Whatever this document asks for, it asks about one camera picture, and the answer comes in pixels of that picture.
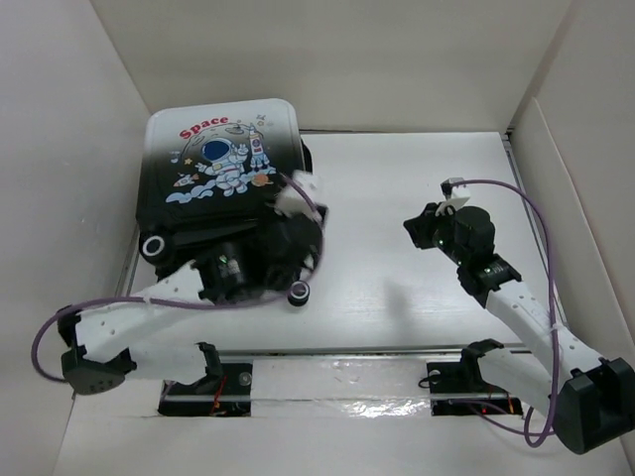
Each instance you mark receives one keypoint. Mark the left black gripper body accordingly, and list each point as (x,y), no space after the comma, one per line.
(266,224)

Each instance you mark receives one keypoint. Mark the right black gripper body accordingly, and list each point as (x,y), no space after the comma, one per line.
(443,238)

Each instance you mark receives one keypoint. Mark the black suitcase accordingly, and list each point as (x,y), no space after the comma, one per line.
(210,175)

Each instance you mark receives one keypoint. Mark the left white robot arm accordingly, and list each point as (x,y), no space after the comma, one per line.
(109,340)

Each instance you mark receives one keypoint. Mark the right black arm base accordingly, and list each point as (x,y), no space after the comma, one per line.
(454,395)

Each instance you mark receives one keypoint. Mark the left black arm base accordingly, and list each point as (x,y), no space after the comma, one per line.
(230,396)

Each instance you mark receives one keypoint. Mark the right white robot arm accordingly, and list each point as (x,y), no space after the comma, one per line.
(585,398)

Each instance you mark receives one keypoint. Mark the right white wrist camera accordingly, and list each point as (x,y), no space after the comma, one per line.
(456,195)

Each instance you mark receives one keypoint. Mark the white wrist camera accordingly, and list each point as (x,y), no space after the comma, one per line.
(456,195)
(301,194)

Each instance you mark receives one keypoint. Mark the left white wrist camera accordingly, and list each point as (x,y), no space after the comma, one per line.
(301,194)

